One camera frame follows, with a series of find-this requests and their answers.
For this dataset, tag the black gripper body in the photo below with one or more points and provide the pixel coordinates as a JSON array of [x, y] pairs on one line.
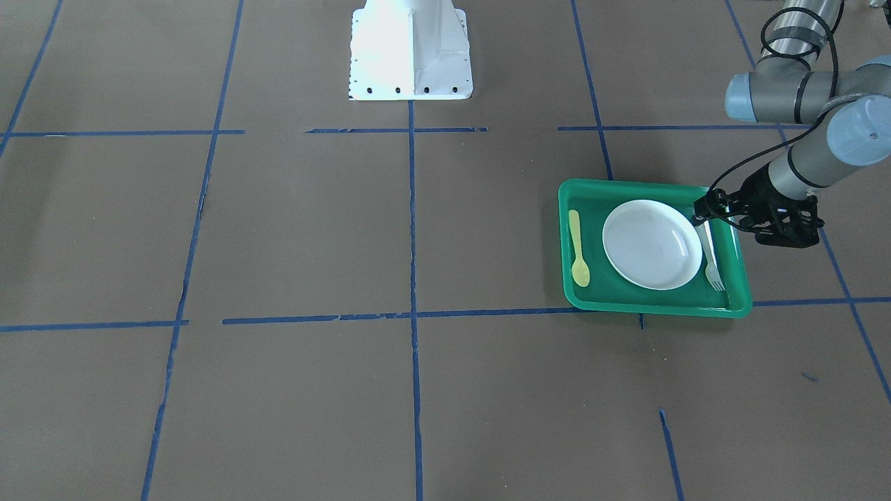
[[757, 193]]

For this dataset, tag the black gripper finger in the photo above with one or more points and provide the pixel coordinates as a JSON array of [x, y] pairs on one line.
[[712, 205]]

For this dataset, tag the pale green plastic fork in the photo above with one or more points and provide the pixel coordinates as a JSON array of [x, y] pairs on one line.
[[711, 269]]

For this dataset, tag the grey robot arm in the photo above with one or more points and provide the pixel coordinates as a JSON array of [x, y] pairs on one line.
[[796, 81]]

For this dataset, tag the white round plate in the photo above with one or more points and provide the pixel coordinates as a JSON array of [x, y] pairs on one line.
[[651, 245]]

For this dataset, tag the yellow plastic spoon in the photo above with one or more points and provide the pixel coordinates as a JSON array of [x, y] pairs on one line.
[[580, 271]]

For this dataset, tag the blue tape strip lengthwise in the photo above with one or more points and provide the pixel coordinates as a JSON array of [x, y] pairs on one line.
[[413, 307]]

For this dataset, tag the blue tape strip crosswise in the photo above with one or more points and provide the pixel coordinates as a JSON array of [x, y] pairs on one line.
[[254, 321]]

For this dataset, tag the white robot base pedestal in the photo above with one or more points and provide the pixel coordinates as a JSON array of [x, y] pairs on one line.
[[409, 51]]

